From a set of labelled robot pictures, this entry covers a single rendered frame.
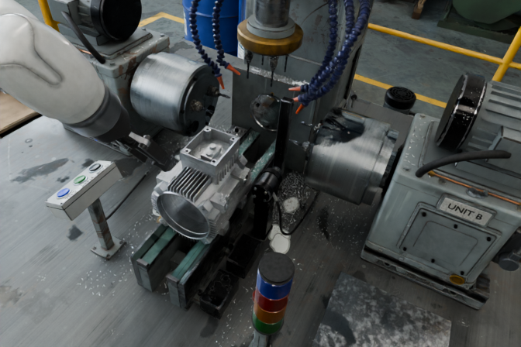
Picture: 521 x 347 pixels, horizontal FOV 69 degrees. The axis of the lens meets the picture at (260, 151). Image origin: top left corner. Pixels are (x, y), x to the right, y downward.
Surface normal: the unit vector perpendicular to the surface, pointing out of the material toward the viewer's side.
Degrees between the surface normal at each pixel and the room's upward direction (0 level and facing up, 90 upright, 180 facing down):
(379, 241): 90
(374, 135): 13
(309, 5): 90
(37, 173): 0
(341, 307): 0
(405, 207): 90
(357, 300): 0
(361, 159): 47
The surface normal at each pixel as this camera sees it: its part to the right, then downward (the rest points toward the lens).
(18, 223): 0.07, -0.75
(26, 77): 0.39, 0.71
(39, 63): 0.73, 0.42
